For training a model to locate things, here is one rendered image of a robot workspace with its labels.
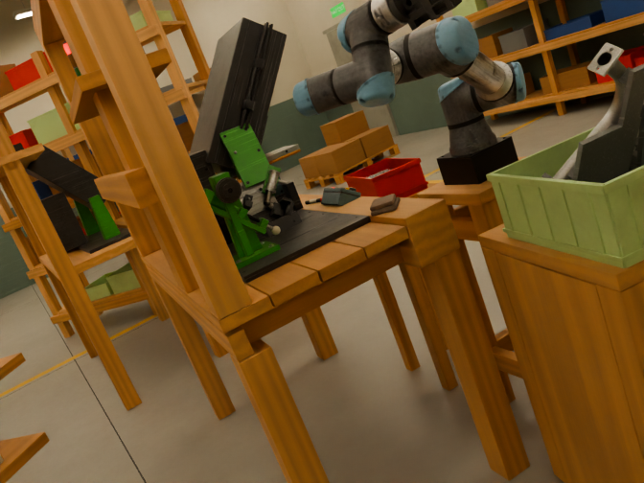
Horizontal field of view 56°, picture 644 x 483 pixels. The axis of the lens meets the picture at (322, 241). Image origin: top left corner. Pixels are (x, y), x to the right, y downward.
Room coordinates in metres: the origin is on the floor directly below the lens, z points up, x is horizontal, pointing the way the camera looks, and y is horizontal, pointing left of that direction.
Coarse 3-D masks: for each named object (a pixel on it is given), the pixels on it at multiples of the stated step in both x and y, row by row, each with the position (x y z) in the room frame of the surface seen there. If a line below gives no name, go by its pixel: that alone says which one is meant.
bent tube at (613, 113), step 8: (608, 48) 1.12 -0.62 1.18; (616, 48) 1.10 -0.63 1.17; (600, 56) 1.13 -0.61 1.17; (608, 56) 1.13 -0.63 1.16; (616, 56) 1.10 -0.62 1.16; (592, 64) 1.13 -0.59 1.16; (600, 64) 1.13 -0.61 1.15; (608, 64) 1.10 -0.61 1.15; (616, 64) 1.11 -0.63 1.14; (600, 72) 1.11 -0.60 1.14; (608, 72) 1.11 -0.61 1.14; (616, 72) 1.12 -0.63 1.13; (616, 80) 1.15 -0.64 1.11; (616, 88) 1.17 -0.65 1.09; (624, 88) 1.16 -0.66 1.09; (616, 96) 1.18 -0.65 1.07; (616, 104) 1.18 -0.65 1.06; (608, 112) 1.20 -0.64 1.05; (616, 112) 1.18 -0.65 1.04; (608, 120) 1.19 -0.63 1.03; (616, 120) 1.19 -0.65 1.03; (600, 128) 1.20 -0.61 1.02; (576, 152) 1.21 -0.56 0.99; (568, 160) 1.21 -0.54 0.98; (568, 168) 1.21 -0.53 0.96; (560, 176) 1.21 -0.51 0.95; (568, 176) 1.21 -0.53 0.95
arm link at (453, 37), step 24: (432, 24) 1.52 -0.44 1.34; (456, 24) 1.46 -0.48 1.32; (408, 48) 1.52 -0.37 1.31; (432, 48) 1.48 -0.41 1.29; (456, 48) 1.45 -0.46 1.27; (432, 72) 1.52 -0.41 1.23; (456, 72) 1.53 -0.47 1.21; (480, 72) 1.62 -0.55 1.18; (504, 72) 1.74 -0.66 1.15; (480, 96) 1.79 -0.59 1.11; (504, 96) 1.75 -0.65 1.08
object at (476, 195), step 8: (440, 184) 2.01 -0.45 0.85; (472, 184) 1.84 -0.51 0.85; (480, 184) 1.80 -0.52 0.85; (488, 184) 1.77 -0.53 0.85; (424, 192) 1.99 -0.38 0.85; (432, 192) 1.94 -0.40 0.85; (440, 192) 1.90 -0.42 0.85; (448, 192) 1.86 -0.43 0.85; (456, 192) 1.82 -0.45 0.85; (464, 192) 1.79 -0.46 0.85; (472, 192) 1.75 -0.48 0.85; (480, 192) 1.72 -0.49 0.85; (488, 192) 1.72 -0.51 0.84; (448, 200) 1.85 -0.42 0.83; (456, 200) 1.81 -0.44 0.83; (464, 200) 1.78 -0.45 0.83; (472, 200) 1.74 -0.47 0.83; (480, 200) 1.71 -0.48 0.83; (488, 200) 1.72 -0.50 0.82
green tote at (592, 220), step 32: (544, 160) 1.46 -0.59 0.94; (512, 192) 1.35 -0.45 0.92; (544, 192) 1.22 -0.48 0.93; (576, 192) 1.12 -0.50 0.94; (608, 192) 1.03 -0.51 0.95; (640, 192) 1.05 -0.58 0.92; (512, 224) 1.39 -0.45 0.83; (544, 224) 1.26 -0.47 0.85; (576, 224) 1.14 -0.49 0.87; (608, 224) 1.05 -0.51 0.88; (640, 224) 1.04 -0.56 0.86; (608, 256) 1.07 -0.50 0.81; (640, 256) 1.04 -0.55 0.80
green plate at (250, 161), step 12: (228, 132) 2.12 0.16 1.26; (240, 132) 2.13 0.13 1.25; (252, 132) 2.14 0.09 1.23; (228, 144) 2.10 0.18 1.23; (240, 144) 2.11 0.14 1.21; (252, 144) 2.12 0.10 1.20; (240, 156) 2.10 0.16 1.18; (252, 156) 2.11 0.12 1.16; (264, 156) 2.12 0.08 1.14; (240, 168) 2.08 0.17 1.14; (252, 168) 2.09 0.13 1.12; (264, 168) 2.10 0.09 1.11; (252, 180) 2.07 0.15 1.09
